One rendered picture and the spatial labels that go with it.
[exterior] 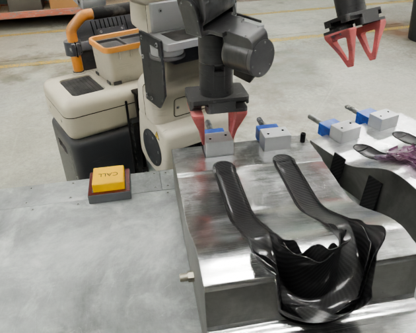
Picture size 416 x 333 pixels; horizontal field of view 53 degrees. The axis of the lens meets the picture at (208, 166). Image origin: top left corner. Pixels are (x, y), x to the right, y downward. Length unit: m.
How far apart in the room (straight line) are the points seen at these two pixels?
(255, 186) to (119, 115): 0.69
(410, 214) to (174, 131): 0.57
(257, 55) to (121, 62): 0.72
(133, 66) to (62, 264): 0.75
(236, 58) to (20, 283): 0.47
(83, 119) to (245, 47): 0.73
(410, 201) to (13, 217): 0.69
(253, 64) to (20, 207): 0.51
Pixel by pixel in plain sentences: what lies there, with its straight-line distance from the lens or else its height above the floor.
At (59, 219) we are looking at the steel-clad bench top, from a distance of 0.81.
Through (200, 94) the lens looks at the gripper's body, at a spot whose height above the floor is 1.00.
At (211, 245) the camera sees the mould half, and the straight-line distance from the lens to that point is 0.52.
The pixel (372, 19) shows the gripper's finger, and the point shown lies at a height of 1.07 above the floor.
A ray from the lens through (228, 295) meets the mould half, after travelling 0.49.
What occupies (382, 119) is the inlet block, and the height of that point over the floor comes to 0.88.
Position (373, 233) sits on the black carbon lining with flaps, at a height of 0.94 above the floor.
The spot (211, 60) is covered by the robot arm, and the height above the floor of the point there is 1.07.
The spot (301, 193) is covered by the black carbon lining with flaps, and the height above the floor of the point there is 0.88.
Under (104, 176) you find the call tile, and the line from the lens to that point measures 0.83.
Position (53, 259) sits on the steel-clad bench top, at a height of 0.80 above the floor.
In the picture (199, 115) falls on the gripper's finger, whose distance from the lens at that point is 0.71.
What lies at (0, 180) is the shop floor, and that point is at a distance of 2.56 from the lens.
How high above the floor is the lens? 1.29
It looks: 33 degrees down
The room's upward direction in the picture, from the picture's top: 2 degrees counter-clockwise
